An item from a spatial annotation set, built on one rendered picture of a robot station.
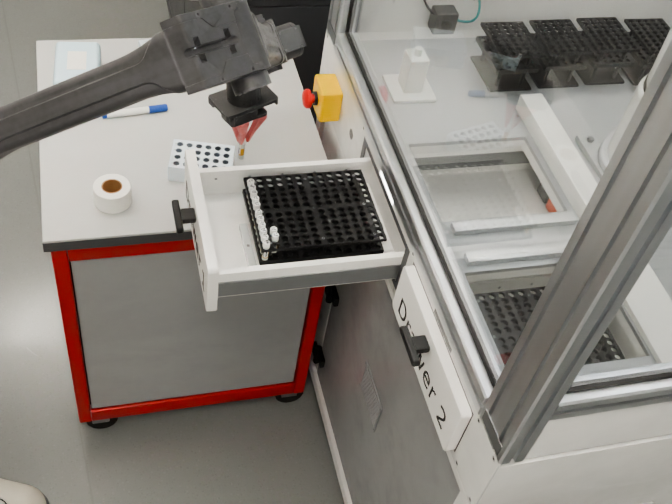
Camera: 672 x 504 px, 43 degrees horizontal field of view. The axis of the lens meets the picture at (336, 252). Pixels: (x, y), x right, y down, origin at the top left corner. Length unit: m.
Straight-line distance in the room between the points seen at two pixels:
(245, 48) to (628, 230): 0.43
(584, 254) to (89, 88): 0.55
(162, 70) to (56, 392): 1.55
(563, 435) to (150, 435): 1.29
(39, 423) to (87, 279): 0.65
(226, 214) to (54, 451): 0.92
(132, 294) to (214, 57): 0.98
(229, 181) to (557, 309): 0.77
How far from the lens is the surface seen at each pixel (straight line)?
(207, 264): 1.36
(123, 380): 2.05
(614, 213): 0.89
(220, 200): 1.59
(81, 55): 1.97
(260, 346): 2.02
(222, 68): 0.89
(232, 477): 2.20
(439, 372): 1.31
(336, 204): 1.51
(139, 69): 0.89
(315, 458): 2.24
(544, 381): 1.05
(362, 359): 1.82
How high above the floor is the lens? 1.96
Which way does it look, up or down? 48 degrees down
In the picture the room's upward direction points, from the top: 12 degrees clockwise
